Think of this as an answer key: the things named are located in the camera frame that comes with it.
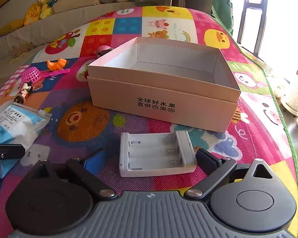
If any blue white snack bag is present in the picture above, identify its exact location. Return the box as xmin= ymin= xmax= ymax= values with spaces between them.
xmin=0 ymin=103 xmax=51 ymax=179

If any white battery charger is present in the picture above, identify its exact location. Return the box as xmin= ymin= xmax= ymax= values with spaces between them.
xmin=119 ymin=131 xmax=197 ymax=177

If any pink plastic toy strainer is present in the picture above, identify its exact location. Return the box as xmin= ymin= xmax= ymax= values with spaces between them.
xmin=21 ymin=67 xmax=70 ymax=83

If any orange plastic toy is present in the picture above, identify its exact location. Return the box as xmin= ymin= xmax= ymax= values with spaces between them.
xmin=47 ymin=58 xmax=67 ymax=71

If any beige sofa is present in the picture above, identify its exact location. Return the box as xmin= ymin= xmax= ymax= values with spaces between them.
xmin=0 ymin=2 xmax=135 ymax=88

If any yellow plush toy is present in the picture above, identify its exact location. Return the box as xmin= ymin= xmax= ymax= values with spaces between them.
xmin=0 ymin=0 xmax=54 ymax=36

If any brown small plush toy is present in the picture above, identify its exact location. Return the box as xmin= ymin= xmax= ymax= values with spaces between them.
xmin=12 ymin=42 xmax=35 ymax=58

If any pink cardboard box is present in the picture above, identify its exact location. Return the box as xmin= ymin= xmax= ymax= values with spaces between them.
xmin=88 ymin=37 xmax=241 ymax=133

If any pink cartoon figure toy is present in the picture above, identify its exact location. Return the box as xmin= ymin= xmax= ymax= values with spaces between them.
xmin=94 ymin=45 xmax=113 ymax=58

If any green dinosaur towel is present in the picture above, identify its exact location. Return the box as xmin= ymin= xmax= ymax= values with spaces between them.
xmin=212 ymin=0 xmax=234 ymax=35

